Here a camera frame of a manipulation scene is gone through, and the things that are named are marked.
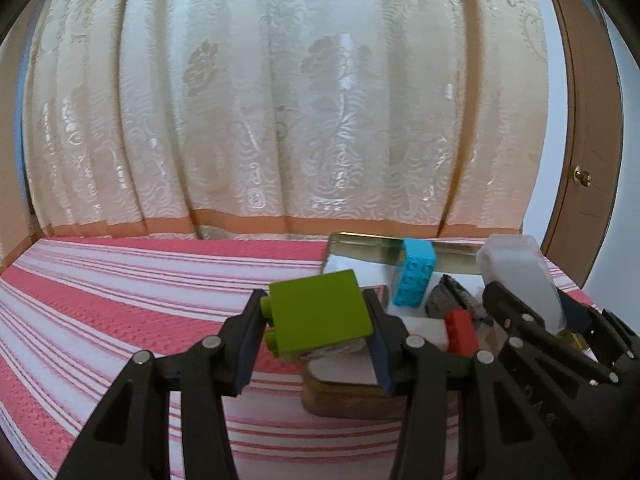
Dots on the rose gold small box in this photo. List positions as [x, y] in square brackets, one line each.
[378, 294]

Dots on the white card box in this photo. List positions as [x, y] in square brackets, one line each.
[425, 330]

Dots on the cream floral curtain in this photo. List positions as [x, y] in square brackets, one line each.
[250, 110]

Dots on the green toy block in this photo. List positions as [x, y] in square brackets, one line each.
[320, 310]

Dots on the pink striped tablecloth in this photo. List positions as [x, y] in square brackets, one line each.
[125, 300]

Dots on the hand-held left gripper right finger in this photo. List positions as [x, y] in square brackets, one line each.
[382, 365]

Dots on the red toy brick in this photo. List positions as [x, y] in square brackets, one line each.
[460, 332]

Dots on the blue toy brick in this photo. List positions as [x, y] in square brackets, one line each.
[412, 272]

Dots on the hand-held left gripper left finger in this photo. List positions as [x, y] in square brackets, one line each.
[245, 360]

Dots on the clear plastic box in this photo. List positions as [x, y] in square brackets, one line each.
[520, 275]

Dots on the brass door knob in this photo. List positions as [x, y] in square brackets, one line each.
[582, 176]

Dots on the grey sequined pouch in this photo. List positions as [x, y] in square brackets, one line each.
[442, 300]

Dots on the brown wooden door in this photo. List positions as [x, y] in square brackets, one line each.
[590, 110]

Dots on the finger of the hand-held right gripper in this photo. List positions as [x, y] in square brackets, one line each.
[515, 317]
[580, 317]

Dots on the gold tin box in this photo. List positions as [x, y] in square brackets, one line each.
[350, 400]

